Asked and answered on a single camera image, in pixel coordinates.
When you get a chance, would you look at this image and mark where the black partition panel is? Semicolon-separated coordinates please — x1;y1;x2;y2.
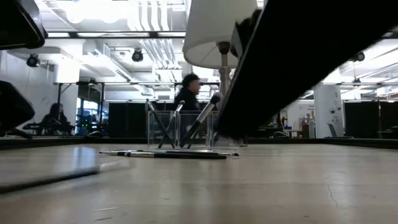
108;101;149;138
343;101;398;140

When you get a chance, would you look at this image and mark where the small round-head makeup brush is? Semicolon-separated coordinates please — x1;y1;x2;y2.
124;151;228;161

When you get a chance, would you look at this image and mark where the clear-capped makeup brush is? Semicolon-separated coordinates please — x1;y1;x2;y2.
164;150;241;156

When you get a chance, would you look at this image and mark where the black handle makeup brush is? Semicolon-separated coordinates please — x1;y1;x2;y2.
146;99;176;149

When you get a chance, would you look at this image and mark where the slim silver-ferrule makeup brush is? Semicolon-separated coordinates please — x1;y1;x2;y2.
157;99;187;149

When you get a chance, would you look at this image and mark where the medium fluffy makeup brush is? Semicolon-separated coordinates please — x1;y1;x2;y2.
179;91;224;149

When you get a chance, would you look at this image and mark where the black curved rod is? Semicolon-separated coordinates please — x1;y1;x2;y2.
6;127;34;140

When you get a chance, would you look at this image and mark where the clear acrylic brush organizer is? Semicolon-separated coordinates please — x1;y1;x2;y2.
147;110;241;151

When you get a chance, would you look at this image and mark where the thin pointed-tip makeup brush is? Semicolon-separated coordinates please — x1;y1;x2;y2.
0;160;127;194

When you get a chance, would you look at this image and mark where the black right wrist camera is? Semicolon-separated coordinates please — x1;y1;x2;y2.
231;8;264;59

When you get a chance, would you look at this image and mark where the white shade chrome table lamp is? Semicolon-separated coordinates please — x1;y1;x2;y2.
182;0;261;103

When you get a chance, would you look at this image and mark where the white printed kiosk column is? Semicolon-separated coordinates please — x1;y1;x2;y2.
313;85;345;139

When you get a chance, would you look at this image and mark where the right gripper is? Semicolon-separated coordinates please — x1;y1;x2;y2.
213;0;398;141

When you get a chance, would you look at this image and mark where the thin black makeup brush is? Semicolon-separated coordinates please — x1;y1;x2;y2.
185;124;206;149

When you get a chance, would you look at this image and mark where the person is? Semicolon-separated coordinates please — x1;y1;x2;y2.
41;102;75;136
173;73;202;112

